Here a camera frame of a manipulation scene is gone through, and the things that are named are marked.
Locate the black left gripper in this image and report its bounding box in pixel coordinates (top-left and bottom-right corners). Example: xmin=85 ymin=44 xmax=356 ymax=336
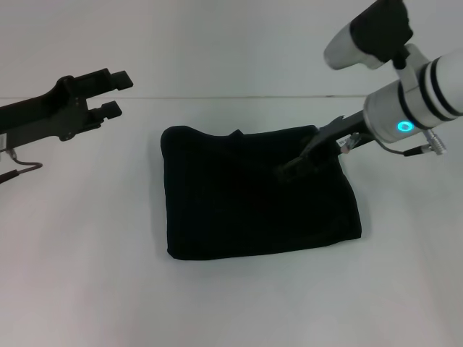
xmin=0 ymin=67 xmax=134 ymax=150

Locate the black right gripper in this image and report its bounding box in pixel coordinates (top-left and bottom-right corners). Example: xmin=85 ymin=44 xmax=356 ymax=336
xmin=273 ymin=108 xmax=379 ymax=182

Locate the black t-shirt with white print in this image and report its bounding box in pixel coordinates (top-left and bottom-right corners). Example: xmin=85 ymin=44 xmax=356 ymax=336
xmin=160 ymin=124 xmax=363 ymax=263

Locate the right arm cable with connector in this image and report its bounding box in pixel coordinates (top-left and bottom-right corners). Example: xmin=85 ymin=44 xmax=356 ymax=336
xmin=379 ymin=130 xmax=449 ymax=158

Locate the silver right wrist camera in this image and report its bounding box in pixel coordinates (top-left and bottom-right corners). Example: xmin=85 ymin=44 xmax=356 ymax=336
xmin=323 ymin=0 xmax=433 ymax=72

